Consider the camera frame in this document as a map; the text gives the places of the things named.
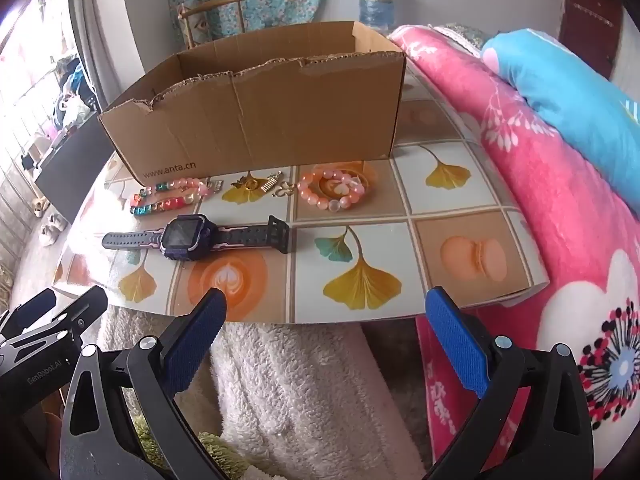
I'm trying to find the grey curtain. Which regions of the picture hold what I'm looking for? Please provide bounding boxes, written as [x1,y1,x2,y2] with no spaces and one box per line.
[67,0,121,111]

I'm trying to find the wooden chair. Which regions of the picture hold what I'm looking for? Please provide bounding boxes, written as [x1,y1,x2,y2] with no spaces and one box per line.
[177,0,248,51]

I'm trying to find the brown cardboard box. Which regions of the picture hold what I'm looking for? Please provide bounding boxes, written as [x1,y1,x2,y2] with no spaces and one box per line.
[97,21,407,185]

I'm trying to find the blue pillow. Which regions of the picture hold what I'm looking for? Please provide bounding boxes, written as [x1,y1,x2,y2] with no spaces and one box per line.
[480,27,640,206]

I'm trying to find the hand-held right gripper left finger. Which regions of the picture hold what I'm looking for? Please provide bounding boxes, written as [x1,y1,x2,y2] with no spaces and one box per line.
[60,287,236,480]

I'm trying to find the multicoloured bead bracelet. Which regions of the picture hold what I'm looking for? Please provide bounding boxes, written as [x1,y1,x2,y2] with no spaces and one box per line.
[129,178,211,219]

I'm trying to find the dark cabinet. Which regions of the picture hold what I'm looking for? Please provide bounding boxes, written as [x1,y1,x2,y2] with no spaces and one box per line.
[35,120,133,217]

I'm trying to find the pile of clothes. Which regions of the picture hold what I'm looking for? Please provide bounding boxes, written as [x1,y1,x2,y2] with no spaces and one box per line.
[50,55,98,131]

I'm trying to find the dark red wooden door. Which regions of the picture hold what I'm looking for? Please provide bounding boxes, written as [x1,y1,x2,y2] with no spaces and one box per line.
[557,0,623,81]

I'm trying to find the dark blue smartwatch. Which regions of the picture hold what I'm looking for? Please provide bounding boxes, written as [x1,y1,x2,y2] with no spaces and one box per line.
[102,214,291,263]

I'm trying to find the green patterned cushion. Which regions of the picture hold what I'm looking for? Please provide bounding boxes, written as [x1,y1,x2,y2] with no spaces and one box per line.
[432,22,496,56]

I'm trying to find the pink floral blanket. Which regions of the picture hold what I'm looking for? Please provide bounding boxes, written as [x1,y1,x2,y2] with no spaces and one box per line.
[387,24,640,480]

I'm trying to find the pink bead bracelet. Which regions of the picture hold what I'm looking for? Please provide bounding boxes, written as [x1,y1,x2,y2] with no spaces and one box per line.
[297,169,367,213]

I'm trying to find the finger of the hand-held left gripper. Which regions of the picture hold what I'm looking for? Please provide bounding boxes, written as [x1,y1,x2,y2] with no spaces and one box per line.
[0,286,109,358]
[0,288,57,339]

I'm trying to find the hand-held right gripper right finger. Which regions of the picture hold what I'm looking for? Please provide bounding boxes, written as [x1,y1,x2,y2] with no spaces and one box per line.
[422,286,596,480]

